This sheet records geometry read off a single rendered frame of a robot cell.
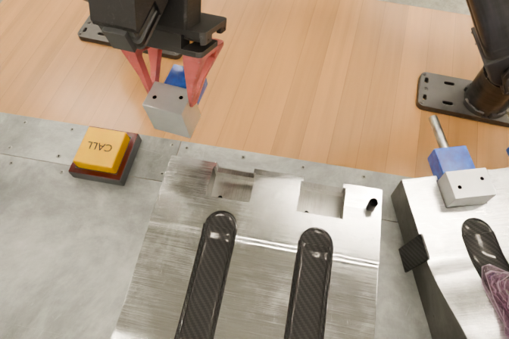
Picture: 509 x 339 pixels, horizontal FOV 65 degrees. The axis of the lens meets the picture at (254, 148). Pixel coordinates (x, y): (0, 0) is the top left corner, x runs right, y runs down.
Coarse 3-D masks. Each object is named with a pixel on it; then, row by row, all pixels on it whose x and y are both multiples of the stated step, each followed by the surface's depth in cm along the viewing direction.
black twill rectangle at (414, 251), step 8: (416, 240) 48; (424, 240) 47; (400, 248) 52; (408, 248) 50; (416, 248) 48; (424, 248) 46; (408, 256) 50; (416, 256) 48; (424, 256) 46; (408, 264) 50; (416, 264) 48
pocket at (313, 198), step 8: (304, 184) 49; (312, 184) 49; (304, 192) 50; (312, 192) 50; (320, 192) 50; (328, 192) 49; (336, 192) 49; (344, 192) 48; (304, 200) 50; (312, 200) 50; (320, 200) 50; (328, 200) 50; (336, 200) 50; (344, 200) 47; (304, 208) 49; (312, 208) 49; (320, 208) 49; (328, 208) 49; (336, 208) 49; (336, 216) 48
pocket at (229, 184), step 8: (216, 168) 50; (216, 176) 52; (224, 176) 51; (232, 176) 51; (240, 176) 50; (248, 176) 50; (208, 184) 48; (216, 184) 51; (224, 184) 51; (232, 184) 51; (240, 184) 51; (248, 184) 51; (208, 192) 49; (216, 192) 51; (224, 192) 50; (232, 192) 50; (240, 192) 50; (248, 192) 50; (240, 200) 50; (248, 200) 50
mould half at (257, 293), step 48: (192, 192) 48; (288, 192) 47; (144, 240) 45; (192, 240) 45; (240, 240) 45; (288, 240) 44; (336, 240) 44; (144, 288) 43; (240, 288) 43; (288, 288) 42; (336, 288) 42; (144, 336) 41; (240, 336) 41; (336, 336) 40
